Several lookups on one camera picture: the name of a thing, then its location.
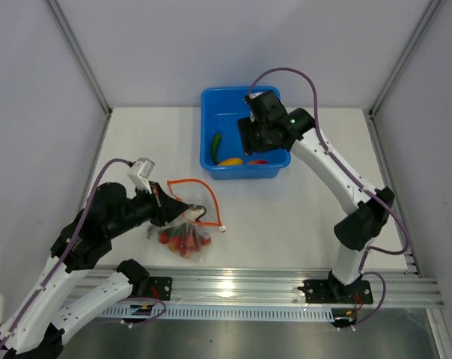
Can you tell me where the left aluminium frame post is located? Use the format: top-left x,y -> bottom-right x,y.
43,0 -> 112,117

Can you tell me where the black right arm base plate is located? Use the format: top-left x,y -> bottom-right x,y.
297,278 -> 373,304

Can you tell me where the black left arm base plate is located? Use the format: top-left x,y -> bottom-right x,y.
145,277 -> 173,301

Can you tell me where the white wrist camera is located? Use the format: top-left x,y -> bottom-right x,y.
127,158 -> 155,194
244,91 -> 263,122

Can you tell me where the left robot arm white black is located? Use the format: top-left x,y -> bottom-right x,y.
0,182 -> 189,358

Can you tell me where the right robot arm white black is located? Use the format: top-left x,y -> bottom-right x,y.
238,90 -> 394,302

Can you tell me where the red chili pepper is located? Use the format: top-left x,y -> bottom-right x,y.
246,159 -> 269,165

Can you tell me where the yellow orange bell pepper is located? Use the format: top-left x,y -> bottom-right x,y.
218,157 -> 243,167

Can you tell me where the slotted white cable duct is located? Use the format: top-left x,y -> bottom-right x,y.
100,304 -> 334,322

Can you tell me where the aluminium mounting rail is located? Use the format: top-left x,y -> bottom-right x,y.
61,266 -> 446,310

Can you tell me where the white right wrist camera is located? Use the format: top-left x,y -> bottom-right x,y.
244,91 -> 263,122

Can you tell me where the clear orange zip top bag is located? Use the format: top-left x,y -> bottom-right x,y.
147,178 -> 226,263

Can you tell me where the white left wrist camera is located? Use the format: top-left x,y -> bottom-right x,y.
127,158 -> 155,194

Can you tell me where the small green chili pepper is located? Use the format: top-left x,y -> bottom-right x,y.
210,132 -> 222,165

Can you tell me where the blue plastic bin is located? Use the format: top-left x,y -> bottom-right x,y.
199,86 -> 291,180

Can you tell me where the aluminium frame post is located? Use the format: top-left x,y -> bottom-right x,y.
367,0 -> 445,117
43,0 -> 112,117

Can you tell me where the grey toy fish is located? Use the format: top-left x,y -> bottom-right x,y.
174,204 -> 207,225

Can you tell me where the right aluminium frame post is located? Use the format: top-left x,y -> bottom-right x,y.
367,0 -> 445,117

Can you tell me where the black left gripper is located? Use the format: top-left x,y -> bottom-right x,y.
109,180 -> 189,237

